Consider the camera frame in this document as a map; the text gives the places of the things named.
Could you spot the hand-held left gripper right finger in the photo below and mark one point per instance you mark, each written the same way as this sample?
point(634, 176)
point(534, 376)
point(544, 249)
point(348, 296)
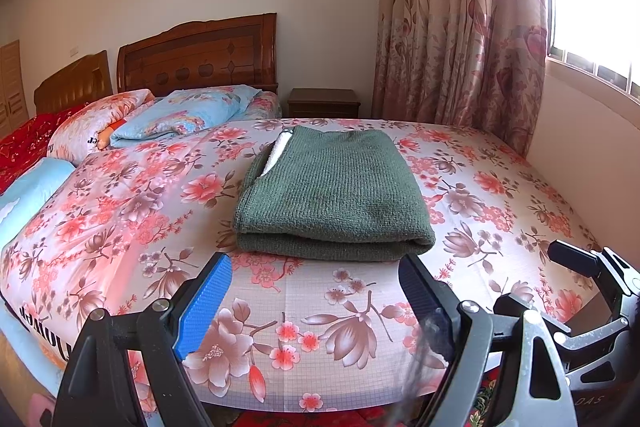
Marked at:
point(422, 297)

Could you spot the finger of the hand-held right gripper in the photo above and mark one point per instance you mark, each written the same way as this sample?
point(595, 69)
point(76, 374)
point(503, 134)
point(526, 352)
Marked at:
point(572, 257)
point(520, 304)

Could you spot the pink floral pillow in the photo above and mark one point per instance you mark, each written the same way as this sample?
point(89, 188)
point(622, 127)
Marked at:
point(85, 127)

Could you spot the green knitted sweater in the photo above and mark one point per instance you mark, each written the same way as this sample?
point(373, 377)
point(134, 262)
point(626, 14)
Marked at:
point(335, 187)

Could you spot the light blue blanket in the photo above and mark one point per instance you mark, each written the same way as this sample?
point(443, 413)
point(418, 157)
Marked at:
point(30, 187)

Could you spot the small plain wooden headboard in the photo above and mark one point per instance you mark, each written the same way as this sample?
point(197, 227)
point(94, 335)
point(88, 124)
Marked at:
point(75, 82)

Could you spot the blue floral pillow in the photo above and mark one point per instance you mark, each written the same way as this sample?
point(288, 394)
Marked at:
point(185, 117)

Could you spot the bed with pink floral sheet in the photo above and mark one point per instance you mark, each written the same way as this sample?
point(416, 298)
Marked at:
point(150, 207)

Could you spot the dark wooden nightstand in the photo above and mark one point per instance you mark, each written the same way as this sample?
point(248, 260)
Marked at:
point(324, 103)

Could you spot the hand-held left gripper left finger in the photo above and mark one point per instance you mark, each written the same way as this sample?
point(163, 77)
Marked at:
point(207, 302)

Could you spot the beige panelled cabinet door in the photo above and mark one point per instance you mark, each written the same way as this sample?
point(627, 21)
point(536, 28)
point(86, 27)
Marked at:
point(12, 92)

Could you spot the pink floral curtain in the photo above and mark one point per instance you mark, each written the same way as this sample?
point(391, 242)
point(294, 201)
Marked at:
point(450, 17)

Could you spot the red patterned bedding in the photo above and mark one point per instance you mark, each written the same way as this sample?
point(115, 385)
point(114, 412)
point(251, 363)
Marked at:
point(25, 142)

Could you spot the large carved wooden headboard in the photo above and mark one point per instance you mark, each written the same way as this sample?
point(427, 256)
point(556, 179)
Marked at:
point(200, 57)

